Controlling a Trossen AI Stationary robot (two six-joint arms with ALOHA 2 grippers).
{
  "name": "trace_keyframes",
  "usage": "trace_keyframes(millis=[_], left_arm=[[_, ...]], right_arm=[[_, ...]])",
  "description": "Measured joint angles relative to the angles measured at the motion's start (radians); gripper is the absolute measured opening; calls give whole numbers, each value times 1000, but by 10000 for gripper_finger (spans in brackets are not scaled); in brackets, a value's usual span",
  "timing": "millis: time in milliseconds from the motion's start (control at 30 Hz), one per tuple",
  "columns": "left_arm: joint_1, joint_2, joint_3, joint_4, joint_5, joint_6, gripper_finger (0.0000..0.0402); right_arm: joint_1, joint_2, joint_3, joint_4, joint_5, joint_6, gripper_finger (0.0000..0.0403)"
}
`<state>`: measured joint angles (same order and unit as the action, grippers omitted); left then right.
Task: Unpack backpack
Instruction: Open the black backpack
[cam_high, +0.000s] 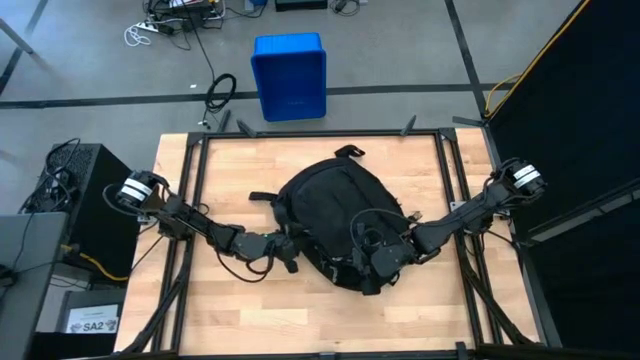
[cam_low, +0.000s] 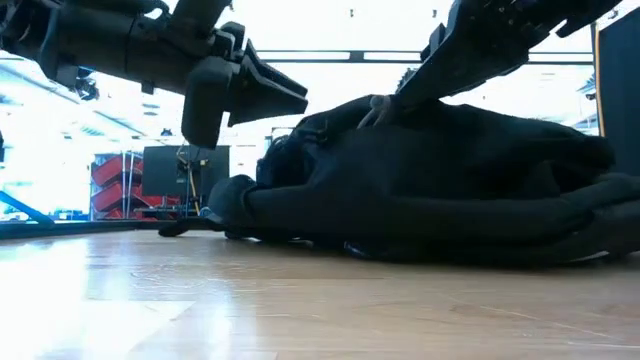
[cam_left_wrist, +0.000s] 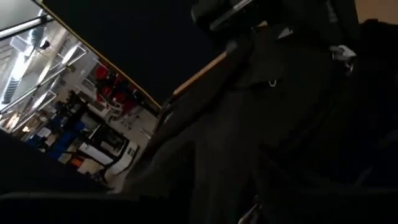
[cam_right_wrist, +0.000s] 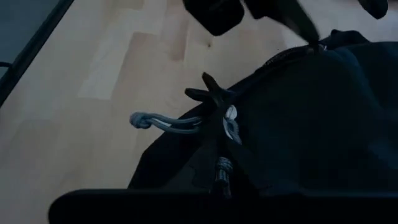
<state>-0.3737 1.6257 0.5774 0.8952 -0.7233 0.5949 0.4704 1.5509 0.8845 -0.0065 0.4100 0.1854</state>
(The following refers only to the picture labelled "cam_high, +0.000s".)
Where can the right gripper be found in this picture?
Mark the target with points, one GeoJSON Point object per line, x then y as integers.
{"type": "Point", "coordinates": [387, 260]}

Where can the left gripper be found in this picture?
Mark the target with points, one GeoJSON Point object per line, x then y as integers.
{"type": "Point", "coordinates": [275, 246]}

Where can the black backpack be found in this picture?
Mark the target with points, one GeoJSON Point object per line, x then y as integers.
{"type": "Point", "coordinates": [325, 200]}

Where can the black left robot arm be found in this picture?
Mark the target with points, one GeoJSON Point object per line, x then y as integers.
{"type": "Point", "coordinates": [190, 220]}

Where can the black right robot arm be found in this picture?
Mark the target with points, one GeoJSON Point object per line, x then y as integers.
{"type": "Point", "coordinates": [465, 215]}

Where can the blue plastic bin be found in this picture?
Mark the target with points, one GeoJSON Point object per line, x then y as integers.
{"type": "Point", "coordinates": [290, 75]}

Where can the white SA2 label sign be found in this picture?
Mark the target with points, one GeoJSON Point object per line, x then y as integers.
{"type": "Point", "coordinates": [92, 325]}

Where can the black computer tower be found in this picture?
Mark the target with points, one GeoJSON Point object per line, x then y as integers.
{"type": "Point", "coordinates": [90, 165]}

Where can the black box on floor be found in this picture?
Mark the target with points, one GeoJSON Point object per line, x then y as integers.
{"type": "Point", "coordinates": [300, 4]}

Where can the black curtain partition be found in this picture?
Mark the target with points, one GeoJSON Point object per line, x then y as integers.
{"type": "Point", "coordinates": [575, 100]}

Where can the grey desk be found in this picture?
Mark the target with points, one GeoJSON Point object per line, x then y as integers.
{"type": "Point", "coordinates": [30, 280]}

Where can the grey metal leg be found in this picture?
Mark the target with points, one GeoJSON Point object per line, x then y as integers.
{"type": "Point", "coordinates": [17, 37]}

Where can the black metal table frame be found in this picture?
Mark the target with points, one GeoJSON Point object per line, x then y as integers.
{"type": "Point", "coordinates": [320, 133]}

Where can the grey metal rail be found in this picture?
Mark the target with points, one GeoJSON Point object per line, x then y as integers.
{"type": "Point", "coordinates": [612, 202]}

